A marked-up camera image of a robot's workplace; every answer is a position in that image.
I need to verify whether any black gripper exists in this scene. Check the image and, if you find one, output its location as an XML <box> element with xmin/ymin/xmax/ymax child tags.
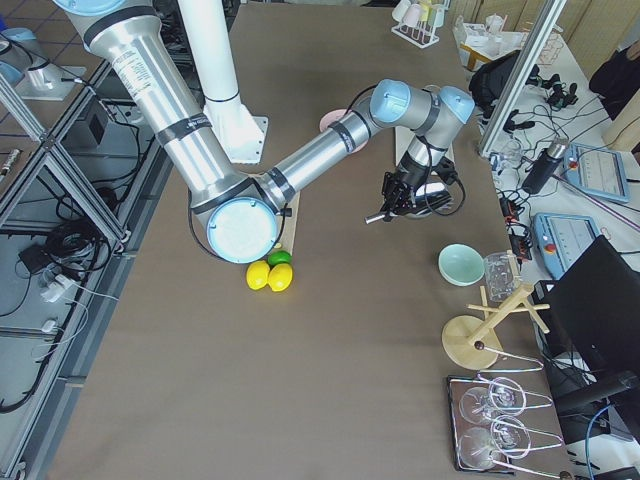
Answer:
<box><xmin>381</xmin><ymin>170</ymin><xmax>425</xmax><ymax>212</ymax></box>

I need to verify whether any metal ice scoop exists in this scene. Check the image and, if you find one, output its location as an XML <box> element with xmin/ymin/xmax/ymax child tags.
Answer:
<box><xmin>365</xmin><ymin>178</ymin><xmax>452</xmax><ymax>224</ymax></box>

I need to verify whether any pink bowl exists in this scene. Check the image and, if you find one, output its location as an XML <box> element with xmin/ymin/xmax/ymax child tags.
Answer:
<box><xmin>319</xmin><ymin>109</ymin><xmax>346</xmax><ymax>133</ymax></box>

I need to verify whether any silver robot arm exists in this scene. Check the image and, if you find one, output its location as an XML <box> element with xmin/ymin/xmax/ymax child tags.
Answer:
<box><xmin>61</xmin><ymin>1</ymin><xmax>474</xmax><ymax>264</ymax></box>

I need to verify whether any wooden cup tree stand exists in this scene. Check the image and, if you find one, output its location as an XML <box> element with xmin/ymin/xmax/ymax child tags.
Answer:
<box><xmin>441</xmin><ymin>249</ymin><xmax>551</xmax><ymax>370</ymax></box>

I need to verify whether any grey folded cloth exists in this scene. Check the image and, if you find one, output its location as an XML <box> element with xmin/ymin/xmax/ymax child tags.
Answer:
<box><xmin>414</xmin><ymin>183</ymin><xmax>452</xmax><ymax>211</ymax></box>

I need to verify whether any beige serving tray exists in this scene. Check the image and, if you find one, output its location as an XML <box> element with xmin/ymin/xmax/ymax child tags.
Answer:
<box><xmin>394</xmin><ymin>127</ymin><xmax>457</xmax><ymax>171</ymax></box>

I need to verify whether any green bowl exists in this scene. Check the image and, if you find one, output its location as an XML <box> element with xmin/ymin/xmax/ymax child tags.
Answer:
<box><xmin>438</xmin><ymin>244</ymin><xmax>485</xmax><ymax>286</ymax></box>

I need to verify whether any bamboo cutting board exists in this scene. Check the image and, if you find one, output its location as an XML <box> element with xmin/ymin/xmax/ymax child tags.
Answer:
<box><xmin>277</xmin><ymin>192</ymin><xmax>301</xmax><ymax>254</ymax></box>

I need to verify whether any clear glass jar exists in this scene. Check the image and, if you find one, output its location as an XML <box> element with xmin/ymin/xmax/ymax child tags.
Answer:
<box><xmin>484</xmin><ymin>251</ymin><xmax>517</xmax><ymax>303</ymax></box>

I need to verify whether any green lime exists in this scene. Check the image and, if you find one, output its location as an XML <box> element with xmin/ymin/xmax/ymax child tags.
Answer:
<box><xmin>267</xmin><ymin>250</ymin><xmax>292</xmax><ymax>267</ymax></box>

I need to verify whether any yellow lemon lower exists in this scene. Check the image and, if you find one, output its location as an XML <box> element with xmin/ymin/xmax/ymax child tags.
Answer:
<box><xmin>268</xmin><ymin>263</ymin><xmax>293</xmax><ymax>292</ymax></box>

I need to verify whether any yellow lemon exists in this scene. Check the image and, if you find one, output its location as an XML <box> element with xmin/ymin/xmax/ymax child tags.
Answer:
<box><xmin>268</xmin><ymin>263</ymin><xmax>293</xmax><ymax>292</ymax></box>
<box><xmin>245</xmin><ymin>260</ymin><xmax>271</xmax><ymax>290</ymax></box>

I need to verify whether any black backpack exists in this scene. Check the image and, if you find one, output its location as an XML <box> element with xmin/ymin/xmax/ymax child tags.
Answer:
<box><xmin>469</xmin><ymin>50</ymin><xmax>520</xmax><ymax>119</ymax></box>

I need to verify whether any black thermos bottle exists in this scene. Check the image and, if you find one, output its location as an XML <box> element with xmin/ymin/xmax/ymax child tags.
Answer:
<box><xmin>522</xmin><ymin>137</ymin><xmax>570</xmax><ymax>195</ymax></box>

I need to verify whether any yellow lemon upper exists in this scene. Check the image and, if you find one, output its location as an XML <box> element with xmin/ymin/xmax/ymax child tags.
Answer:
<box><xmin>245</xmin><ymin>260</ymin><xmax>271</xmax><ymax>290</ymax></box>

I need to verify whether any blue teach pendant near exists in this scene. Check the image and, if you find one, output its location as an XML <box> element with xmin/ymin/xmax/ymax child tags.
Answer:
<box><xmin>531</xmin><ymin>212</ymin><xmax>599</xmax><ymax>280</ymax></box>

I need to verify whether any blue teach pendant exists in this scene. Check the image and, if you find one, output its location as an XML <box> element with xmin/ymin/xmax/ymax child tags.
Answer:
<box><xmin>563</xmin><ymin>143</ymin><xmax>630</xmax><ymax>203</ymax></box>
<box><xmin>531</xmin><ymin>212</ymin><xmax>599</xmax><ymax>280</ymax></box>

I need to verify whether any blue teach pendant far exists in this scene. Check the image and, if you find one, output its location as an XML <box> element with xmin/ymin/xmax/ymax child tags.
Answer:
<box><xmin>563</xmin><ymin>143</ymin><xmax>630</xmax><ymax>203</ymax></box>

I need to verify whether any black monitor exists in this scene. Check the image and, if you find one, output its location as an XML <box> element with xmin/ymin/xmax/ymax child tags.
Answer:
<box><xmin>533</xmin><ymin>236</ymin><xmax>639</xmax><ymax>407</ymax></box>

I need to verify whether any black tray with glasses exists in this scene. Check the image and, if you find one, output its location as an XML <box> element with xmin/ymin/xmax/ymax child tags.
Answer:
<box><xmin>446</xmin><ymin>376</ymin><xmax>571</xmax><ymax>479</ymax></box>

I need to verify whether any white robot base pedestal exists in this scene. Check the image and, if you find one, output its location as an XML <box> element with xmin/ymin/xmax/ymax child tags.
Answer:
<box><xmin>179</xmin><ymin>0</ymin><xmax>268</xmax><ymax>165</ymax></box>

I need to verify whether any white wire cup rack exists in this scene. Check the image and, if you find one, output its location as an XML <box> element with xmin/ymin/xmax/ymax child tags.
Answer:
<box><xmin>391</xmin><ymin>0</ymin><xmax>448</xmax><ymax>49</ymax></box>

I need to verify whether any aluminium frame post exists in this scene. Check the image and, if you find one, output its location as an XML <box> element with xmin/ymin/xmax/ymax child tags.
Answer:
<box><xmin>478</xmin><ymin>0</ymin><xmax>566</xmax><ymax>158</ymax></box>

